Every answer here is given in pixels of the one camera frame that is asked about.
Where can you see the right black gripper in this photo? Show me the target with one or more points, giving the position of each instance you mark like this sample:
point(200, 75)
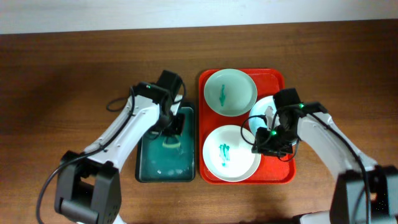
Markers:
point(263, 147)

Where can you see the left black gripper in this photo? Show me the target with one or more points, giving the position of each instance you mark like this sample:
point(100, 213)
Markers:
point(180, 122)

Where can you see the green yellow sponge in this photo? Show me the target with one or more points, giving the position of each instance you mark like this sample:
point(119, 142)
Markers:
point(171, 142)

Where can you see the light blue plate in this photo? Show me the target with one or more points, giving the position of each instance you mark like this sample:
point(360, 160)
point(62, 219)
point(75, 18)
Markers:
point(257, 119)

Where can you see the white plate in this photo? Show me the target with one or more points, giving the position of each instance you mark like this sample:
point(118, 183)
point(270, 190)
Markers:
point(227, 153)

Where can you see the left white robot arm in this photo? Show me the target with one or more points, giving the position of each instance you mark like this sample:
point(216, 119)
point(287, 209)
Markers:
point(88, 183)

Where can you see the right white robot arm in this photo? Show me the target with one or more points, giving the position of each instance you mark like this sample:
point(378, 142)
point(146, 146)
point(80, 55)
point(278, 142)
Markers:
point(365, 192)

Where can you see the dark green water basin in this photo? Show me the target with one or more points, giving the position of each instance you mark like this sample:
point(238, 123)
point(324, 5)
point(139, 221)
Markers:
point(158, 164)

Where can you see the pale green plate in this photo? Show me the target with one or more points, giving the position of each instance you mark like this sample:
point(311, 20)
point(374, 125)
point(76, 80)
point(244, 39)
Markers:
point(230, 92)

